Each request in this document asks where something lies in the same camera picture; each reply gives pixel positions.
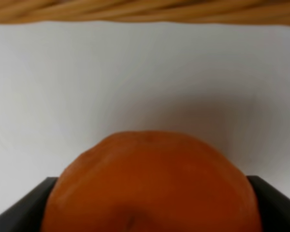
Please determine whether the orange wicker basket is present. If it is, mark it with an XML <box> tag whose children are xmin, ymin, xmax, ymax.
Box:
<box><xmin>0</xmin><ymin>0</ymin><xmax>290</xmax><ymax>26</ymax></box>

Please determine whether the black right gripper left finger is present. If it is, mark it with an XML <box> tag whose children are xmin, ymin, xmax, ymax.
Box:
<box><xmin>0</xmin><ymin>177</ymin><xmax>57</xmax><ymax>232</ymax></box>

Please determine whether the orange tangerine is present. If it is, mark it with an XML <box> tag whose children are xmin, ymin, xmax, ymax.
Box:
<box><xmin>41</xmin><ymin>131</ymin><xmax>262</xmax><ymax>232</ymax></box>

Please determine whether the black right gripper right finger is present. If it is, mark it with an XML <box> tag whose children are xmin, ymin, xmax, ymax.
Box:
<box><xmin>247</xmin><ymin>175</ymin><xmax>290</xmax><ymax>232</ymax></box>

